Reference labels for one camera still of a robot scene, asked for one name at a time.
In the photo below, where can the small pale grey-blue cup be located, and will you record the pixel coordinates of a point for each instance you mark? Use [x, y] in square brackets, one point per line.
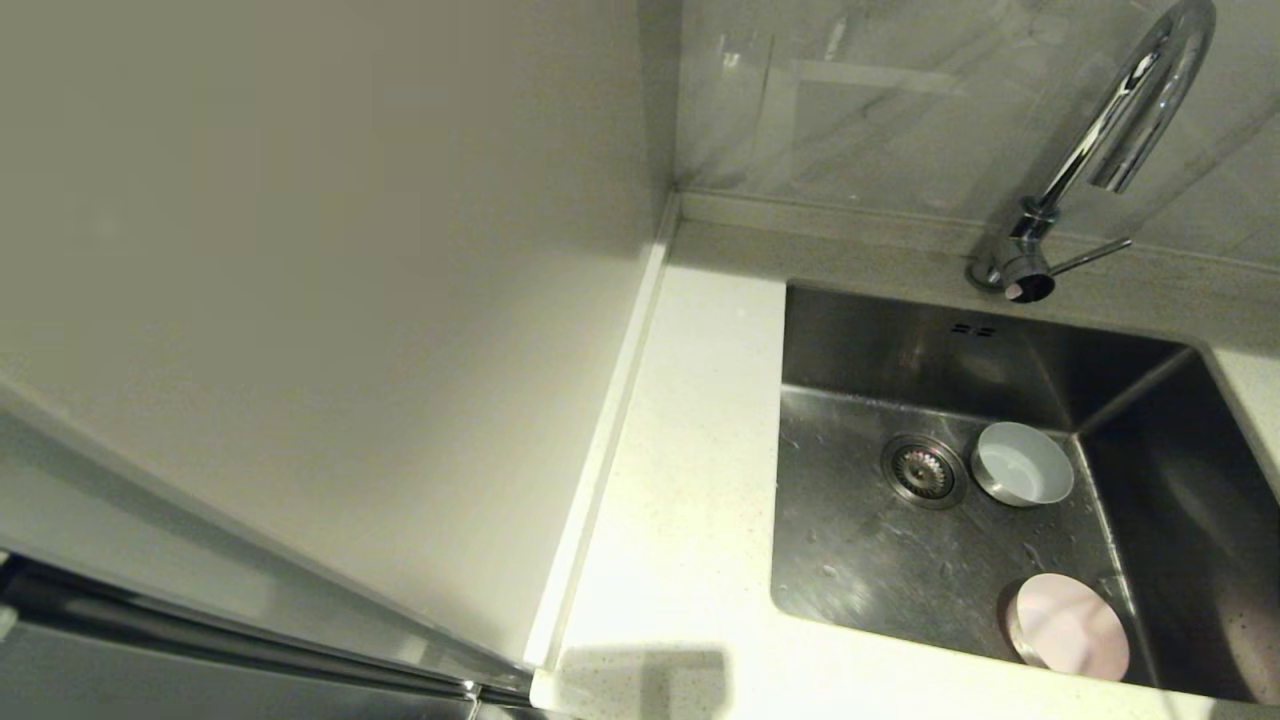
[1022, 465]

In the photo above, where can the small pale pink cup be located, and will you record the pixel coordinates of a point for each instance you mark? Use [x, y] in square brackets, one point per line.
[1068, 628]

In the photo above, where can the stainless steel sink basin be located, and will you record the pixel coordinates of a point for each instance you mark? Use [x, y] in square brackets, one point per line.
[900, 560]

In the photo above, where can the stone backsplash upstand strip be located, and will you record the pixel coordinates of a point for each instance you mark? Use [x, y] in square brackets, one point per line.
[850, 218]

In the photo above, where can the round metal drain strainer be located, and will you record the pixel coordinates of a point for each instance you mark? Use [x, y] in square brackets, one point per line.
[923, 471]

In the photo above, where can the tall beige cabinet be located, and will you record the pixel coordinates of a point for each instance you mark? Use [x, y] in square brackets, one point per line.
[300, 300]

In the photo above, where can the chrome gooseneck faucet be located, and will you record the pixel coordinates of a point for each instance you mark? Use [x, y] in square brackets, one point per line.
[1090, 135]

